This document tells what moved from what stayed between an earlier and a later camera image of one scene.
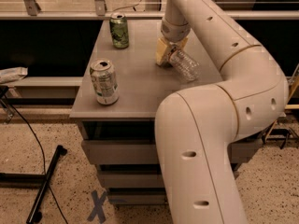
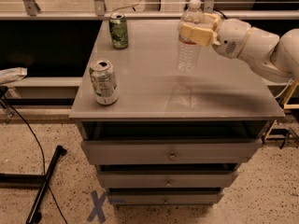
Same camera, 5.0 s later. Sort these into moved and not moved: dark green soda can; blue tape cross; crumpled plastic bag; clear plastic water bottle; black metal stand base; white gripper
Moved: clear plastic water bottle; white gripper
Not moved: crumpled plastic bag; blue tape cross; dark green soda can; black metal stand base
